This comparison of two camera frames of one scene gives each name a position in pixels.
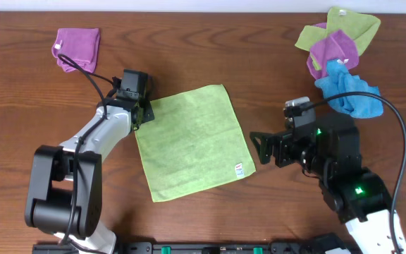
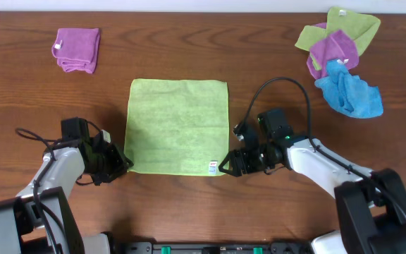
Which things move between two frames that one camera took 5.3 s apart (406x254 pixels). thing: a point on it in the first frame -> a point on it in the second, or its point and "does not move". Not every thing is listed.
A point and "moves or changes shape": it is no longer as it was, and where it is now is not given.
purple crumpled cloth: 339,46 does not move
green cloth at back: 360,27 does not move
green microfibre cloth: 193,144 moves or changes shape
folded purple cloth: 82,44 does not move
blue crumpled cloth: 339,80 does not move
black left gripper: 142,113 -> 115,161
